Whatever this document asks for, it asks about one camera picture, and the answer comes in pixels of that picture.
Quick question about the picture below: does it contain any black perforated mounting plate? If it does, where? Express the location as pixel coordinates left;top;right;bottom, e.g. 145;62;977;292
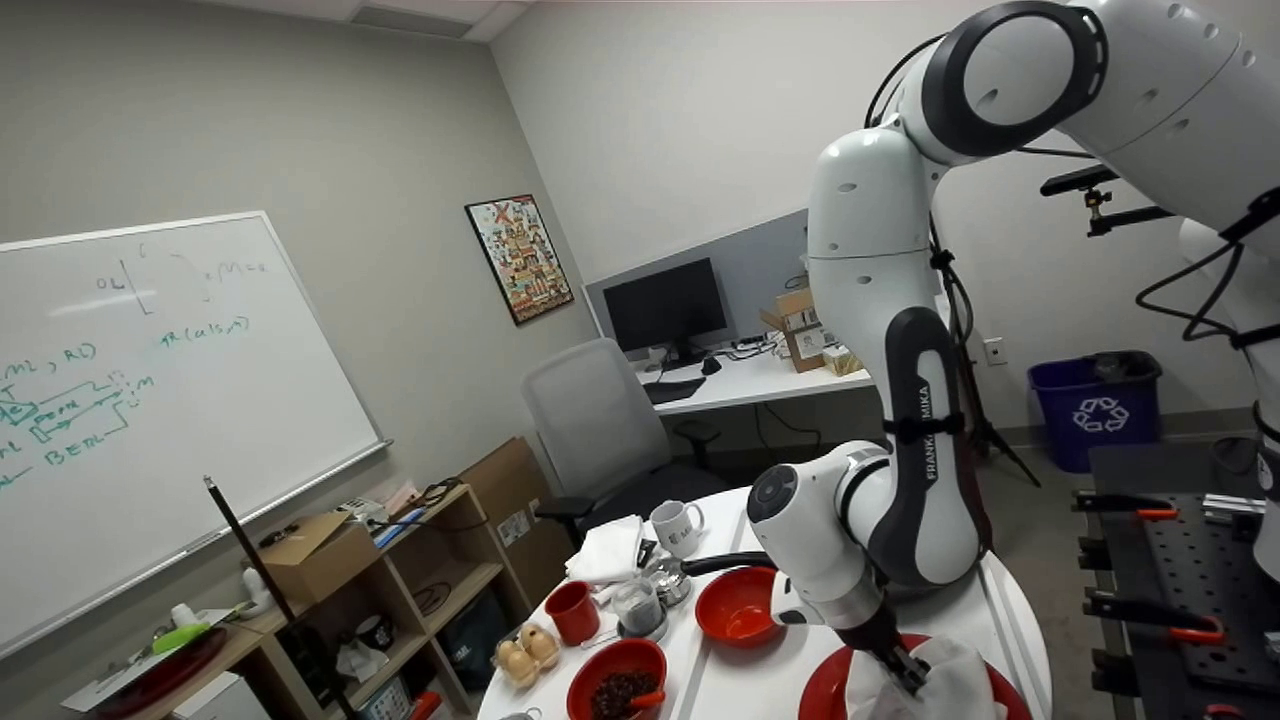
1101;491;1280;695

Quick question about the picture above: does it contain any red plate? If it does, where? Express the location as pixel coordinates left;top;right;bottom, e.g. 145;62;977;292
797;630;1035;720

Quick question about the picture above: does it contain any round white table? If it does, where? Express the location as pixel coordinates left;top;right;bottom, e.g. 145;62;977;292
472;477;1055;720

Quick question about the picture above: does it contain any blue recycling bin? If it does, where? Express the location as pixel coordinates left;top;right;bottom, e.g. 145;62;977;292
1030;348;1169;477

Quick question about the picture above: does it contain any grey mesh office chair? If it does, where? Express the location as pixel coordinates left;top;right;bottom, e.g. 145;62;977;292
520;334;712;535

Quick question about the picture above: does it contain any stack of books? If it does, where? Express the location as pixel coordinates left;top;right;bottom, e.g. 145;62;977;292
367;477;448;541

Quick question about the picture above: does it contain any colourful framed poster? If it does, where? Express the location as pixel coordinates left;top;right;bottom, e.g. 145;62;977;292
461;193;578;328

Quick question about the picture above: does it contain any red bowl on shelf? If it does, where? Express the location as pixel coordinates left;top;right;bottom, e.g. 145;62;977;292
96;624;232;714

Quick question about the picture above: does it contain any black keyboard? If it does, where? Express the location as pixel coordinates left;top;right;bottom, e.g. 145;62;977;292
645;374;712;405

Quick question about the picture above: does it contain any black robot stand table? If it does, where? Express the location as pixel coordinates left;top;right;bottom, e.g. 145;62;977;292
1074;436;1280;720

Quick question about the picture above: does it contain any aluminium extrusion rail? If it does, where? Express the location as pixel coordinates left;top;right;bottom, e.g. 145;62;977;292
1197;489;1272;523

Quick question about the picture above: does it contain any whiteboard with green writing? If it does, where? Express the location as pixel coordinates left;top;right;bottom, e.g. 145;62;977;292
0;209;391;664

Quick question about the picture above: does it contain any black computer monitor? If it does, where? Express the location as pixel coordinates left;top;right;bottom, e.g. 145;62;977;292
596;251;734;371

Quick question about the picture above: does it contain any thin black stick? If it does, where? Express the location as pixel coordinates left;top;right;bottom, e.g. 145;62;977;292
201;472;323;720

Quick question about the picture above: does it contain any empty red bowl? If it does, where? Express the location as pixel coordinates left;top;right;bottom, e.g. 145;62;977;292
691;562;794;650

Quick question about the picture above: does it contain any orange black clamp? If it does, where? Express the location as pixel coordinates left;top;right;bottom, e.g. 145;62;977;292
1079;582;1226;640
1074;489;1183;527

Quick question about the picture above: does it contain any small cardboard box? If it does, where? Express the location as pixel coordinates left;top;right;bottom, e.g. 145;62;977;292
258;512;383;612

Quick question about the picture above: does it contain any large cardboard box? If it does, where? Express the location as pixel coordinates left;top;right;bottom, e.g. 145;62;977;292
457;436;578;602

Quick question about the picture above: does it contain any white mug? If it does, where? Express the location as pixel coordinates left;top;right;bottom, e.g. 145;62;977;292
650;494;709;554

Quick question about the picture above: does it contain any wooden shelf unit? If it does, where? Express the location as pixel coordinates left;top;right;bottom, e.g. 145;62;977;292
55;481;538;720

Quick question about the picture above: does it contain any red mug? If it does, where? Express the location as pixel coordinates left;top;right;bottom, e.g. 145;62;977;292
540;576;603;650

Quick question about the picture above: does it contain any black camera tripod stand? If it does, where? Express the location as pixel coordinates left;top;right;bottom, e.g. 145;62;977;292
953;263;1046;491

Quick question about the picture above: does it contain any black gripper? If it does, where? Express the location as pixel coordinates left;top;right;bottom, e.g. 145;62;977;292
837;598;940;701

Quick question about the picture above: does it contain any white towel with red stripes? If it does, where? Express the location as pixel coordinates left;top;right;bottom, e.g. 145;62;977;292
845;634;1011;720

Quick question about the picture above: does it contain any clear glass jar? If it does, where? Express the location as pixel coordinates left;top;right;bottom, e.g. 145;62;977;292
642;553;698;612

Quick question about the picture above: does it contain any open cardboard box on desk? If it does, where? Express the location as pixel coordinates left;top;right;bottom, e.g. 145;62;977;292
759;283;870;380

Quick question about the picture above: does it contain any glass measuring cup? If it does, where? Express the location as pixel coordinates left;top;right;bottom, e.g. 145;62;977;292
607;582;674;640

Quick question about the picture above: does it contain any white office desk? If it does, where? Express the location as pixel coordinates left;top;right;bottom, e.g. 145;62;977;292
637;348;883;422

